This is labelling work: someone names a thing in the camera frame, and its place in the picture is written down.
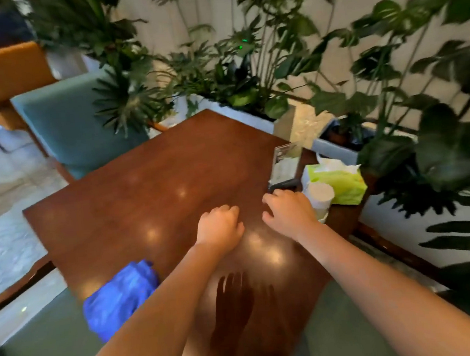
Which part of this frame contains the green tissue packet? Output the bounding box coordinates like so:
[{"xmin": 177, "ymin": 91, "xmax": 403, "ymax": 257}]
[{"xmin": 304, "ymin": 150, "xmax": 370, "ymax": 210}]

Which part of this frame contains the teal upholstered chair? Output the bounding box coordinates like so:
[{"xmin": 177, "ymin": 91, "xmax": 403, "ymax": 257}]
[{"xmin": 9, "ymin": 66, "xmax": 154, "ymax": 186}]

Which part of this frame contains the person's right hand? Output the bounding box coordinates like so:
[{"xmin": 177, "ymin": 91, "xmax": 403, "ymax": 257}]
[{"xmin": 259, "ymin": 185, "xmax": 321, "ymax": 245}]

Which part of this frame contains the person's left hand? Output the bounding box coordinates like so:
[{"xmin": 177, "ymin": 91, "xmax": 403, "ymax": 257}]
[{"xmin": 192, "ymin": 203, "xmax": 248, "ymax": 258}]

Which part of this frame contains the clear acrylic sign holder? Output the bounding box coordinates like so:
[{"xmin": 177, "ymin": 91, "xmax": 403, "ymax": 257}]
[{"xmin": 264, "ymin": 141, "xmax": 307, "ymax": 194}]

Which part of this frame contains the blue cloth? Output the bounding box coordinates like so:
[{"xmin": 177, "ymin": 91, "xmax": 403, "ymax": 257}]
[{"xmin": 79, "ymin": 258, "xmax": 165, "ymax": 345}]

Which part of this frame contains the person's left forearm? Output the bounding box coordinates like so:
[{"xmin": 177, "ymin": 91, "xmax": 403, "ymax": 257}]
[{"xmin": 51, "ymin": 241, "xmax": 228, "ymax": 356}]

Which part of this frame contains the long white planter box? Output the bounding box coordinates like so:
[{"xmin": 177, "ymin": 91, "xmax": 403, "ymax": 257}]
[{"xmin": 168, "ymin": 86, "xmax": 277, "ymax": 144}]

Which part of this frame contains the white paper cup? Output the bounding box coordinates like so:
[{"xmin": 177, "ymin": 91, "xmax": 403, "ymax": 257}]
[{"xmin": 304, "ymin": 180, "xmax": 338, "ymax": 225}]

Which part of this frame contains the orange upholstered chair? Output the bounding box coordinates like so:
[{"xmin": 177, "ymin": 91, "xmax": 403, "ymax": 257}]
[{"xmin": 0, "ymin": 39, "xmax": 62, "ymax": 133}]

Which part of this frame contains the short white planter box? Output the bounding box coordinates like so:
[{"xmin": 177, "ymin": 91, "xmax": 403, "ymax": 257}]
[{"xmin": 310, "ymin": 114, "xmax": 421, "ymax": 170}]

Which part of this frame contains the person's right forearm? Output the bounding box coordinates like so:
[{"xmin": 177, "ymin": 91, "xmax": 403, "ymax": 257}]
[{"xmin": 295, "ymin": 208, "xmax": 470, "ymax": 356}]

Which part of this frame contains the large-leaf monstera plant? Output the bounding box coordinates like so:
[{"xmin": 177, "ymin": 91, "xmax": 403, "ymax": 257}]
[{"xmin": 300, "ymin": 0, "xmax": 470, "ymax": 326}]

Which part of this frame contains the fern-like green plant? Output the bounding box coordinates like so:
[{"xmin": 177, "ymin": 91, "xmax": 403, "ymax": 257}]
[{"xmin": 26, "ymin": 0, "xmax": 178, "ymax": 146}]

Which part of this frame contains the beige stone block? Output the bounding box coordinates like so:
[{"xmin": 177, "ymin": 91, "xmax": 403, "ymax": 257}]
[{"xmin": 271, "ymin": 99, "xmax": 337, "ymax": 153}]

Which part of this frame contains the split-leaf green plant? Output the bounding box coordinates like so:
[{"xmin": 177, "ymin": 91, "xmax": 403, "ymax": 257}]
[{"xmin": 151, "ymin": 0, "xmax": 364, "ymax": 130}]

